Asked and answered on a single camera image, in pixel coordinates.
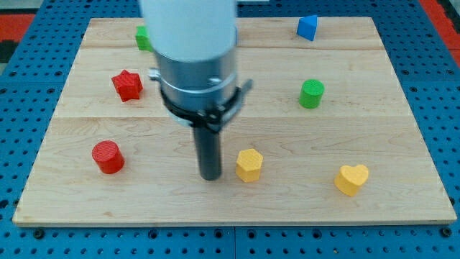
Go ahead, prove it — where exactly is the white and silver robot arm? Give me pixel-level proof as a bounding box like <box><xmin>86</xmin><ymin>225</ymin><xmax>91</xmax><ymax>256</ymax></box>
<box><xmin>139</xmin><ymin>0</ymin><xmax>252</xmax><ymax>181</ymax></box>

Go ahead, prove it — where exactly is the red star block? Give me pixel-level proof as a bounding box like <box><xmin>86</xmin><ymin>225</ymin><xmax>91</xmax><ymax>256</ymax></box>
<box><xmin>111</xmin><ymin>70</ymin><xmax>143</xmax><ymax>102</ymax></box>

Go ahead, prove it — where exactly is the red cylinder block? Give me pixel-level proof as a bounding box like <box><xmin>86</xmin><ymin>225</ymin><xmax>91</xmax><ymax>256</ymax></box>
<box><xmin>91</xmin><ymin>140</ymin><xmax>125</xmax><ymax>174</ymax></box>

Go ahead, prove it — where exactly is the yellow heart block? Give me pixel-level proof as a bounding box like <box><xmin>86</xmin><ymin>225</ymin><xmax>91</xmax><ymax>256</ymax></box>
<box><xmin>333</xmin><ymin>164</ymin><xmax>369</xmax><ymax>196</ymax></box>

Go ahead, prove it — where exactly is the green block behind arm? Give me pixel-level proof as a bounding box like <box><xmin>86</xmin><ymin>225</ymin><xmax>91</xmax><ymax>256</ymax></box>
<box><xmin>135</xmin><ymin>26</ymin><xmax>153</xmax><ymax>52</ymax></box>

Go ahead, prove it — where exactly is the green cylinder block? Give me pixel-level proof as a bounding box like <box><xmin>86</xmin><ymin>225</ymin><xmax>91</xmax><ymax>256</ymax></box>
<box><xmin>299</xmin><ymin>79</ymin><xmax>325</xmax><ymax>109</ymax></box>

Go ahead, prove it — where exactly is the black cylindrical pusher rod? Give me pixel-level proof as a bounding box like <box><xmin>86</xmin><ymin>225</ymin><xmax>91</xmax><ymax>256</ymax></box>
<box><xmin>193</xmin><ymin>127</ymin><xmax>222</xmax><ymax>181</ymax></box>

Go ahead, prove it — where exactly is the wooden board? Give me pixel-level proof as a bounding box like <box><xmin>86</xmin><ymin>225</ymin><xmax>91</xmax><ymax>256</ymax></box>
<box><xmin>12</xmin><ymin>17</ymin><xmax>457</xmax><ymax>227</ymax></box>

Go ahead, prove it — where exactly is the black clamp mount ring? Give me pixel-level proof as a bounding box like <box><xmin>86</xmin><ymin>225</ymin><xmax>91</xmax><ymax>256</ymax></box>
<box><xmin>148</xmin><ymin>68</ymin><xmax>253</xmax><ymax>133</ymax></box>

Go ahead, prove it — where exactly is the blue triangle block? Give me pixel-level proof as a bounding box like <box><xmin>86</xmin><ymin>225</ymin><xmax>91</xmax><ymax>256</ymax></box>
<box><xmin>296</xmin><ymin>14</ymin><xmax>318</xmax><ymax>41</ymax></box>

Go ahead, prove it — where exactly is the yellow hexagon block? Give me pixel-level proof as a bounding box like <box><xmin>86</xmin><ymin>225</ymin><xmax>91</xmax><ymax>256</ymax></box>
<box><xmin>236</xmin><ymin>149</ymin><xmax>263</xmax><ymax>183</ymax></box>

